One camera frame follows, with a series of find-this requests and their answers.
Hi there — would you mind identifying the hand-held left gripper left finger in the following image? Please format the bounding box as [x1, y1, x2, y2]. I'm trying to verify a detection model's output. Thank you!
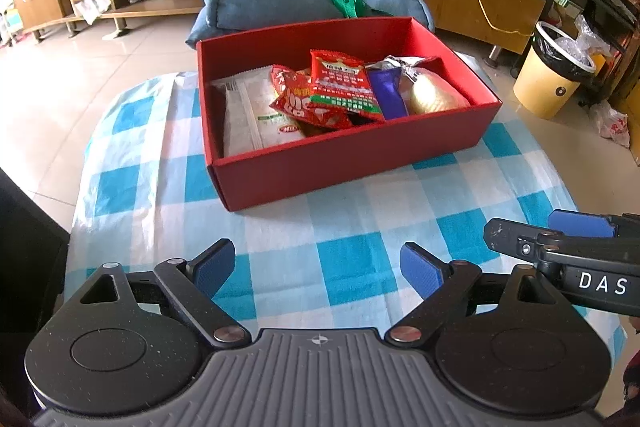
[85, 238, 252, 349]

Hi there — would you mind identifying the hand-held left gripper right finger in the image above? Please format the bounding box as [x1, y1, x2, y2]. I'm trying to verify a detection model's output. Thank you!
[385, 242, 551, 348]

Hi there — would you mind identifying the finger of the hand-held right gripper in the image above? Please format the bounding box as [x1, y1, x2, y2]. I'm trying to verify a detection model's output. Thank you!
[547, 209, 640, 239]
[483, 217, 567, 266]

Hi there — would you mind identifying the red cardboard box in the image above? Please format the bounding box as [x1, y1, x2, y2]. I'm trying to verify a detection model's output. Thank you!
[196, 17, 502, 212]

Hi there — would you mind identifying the white packet with green label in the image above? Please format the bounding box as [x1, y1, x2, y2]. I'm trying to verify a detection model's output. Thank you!
[211, 66, 307, 158]

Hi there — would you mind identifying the clear rice ball packet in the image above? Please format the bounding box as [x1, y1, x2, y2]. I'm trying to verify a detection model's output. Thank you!
[397, 56, 471, 115]

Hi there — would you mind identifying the dark blue snack packet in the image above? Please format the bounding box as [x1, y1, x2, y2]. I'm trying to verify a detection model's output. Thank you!
[365, 67, 411, 120]

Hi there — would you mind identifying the red candy packet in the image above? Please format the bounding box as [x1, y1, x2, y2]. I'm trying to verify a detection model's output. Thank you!
[270, 64, 353, 130]

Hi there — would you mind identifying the red rectangular snack packet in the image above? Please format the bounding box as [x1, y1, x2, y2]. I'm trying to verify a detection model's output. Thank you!
[309, 49, 386, 122]

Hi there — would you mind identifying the sausage packet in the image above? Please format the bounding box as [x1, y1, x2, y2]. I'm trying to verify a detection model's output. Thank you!
[365, 57, 406, 75]

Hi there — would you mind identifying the white red plastic bag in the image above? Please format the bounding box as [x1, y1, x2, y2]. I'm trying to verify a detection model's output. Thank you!
[590, 101, 631, 148]

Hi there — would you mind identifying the blue white checkered tablecloth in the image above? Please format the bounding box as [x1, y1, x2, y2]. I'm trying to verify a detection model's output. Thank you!
[70, 52, 628, 358]

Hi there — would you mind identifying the yellow trash bin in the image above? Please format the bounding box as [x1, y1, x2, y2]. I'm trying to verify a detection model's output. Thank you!
[513, 21, 598, 118]

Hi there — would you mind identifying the black chair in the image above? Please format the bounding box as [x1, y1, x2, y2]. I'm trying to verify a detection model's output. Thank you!
[0, 167, 71, 333]

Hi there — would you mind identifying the blue pillow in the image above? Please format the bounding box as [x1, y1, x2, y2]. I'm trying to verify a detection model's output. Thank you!
[186, 0, 435, 52]

